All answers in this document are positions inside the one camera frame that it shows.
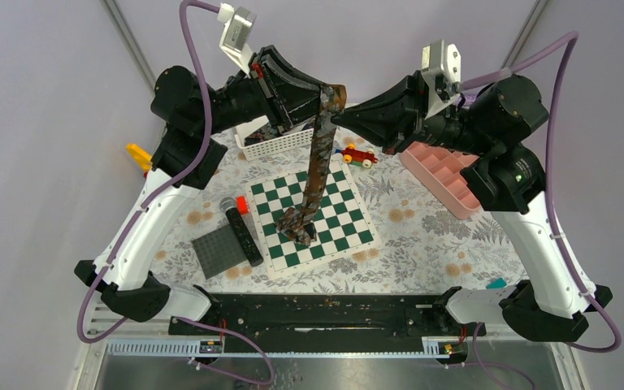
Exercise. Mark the brown floral tie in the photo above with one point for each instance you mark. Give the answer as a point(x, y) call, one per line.
point(297, 224)

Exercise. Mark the white plastic basket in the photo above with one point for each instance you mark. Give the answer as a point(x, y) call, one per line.
point(297, 137)

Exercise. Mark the red toy car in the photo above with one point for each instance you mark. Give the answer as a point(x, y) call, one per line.
point(360, 157)

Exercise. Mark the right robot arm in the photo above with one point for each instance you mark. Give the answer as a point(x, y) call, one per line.
point(508, 181)

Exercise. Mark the green white chessboard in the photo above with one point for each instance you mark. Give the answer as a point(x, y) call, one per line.
point(343, 224)

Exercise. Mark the floral table mat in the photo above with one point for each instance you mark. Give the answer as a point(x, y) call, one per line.
point(423, 249)

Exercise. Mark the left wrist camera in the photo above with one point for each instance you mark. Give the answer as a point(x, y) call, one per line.
point(237, 23)

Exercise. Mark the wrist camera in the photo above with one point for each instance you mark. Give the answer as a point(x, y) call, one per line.
point(441, 69)
point(237, 23)

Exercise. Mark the teal block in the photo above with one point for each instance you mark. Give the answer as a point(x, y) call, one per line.
point(497, 283)

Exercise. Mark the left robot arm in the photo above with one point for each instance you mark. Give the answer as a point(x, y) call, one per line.
point(182, 166)

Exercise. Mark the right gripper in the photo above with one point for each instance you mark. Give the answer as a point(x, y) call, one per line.
point(371, 118)

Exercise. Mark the small red block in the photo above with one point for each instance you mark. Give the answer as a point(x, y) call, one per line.
point(242, 205)

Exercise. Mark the yellow blue toy crane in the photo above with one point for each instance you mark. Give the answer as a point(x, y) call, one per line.
point(140, 156)

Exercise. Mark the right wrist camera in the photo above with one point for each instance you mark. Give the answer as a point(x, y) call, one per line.
point(441, 69)

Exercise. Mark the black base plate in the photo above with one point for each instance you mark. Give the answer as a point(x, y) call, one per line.
point(312, 323)

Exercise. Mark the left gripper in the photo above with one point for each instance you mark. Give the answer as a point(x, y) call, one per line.
point(299, 92)

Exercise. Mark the pink compartment tray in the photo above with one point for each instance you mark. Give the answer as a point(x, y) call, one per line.
point(439, 170)

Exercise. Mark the grey lego baseplate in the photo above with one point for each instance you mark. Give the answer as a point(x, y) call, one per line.
point(218, 251)

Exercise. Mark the black microphone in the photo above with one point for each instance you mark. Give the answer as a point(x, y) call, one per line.
point(228, 206)

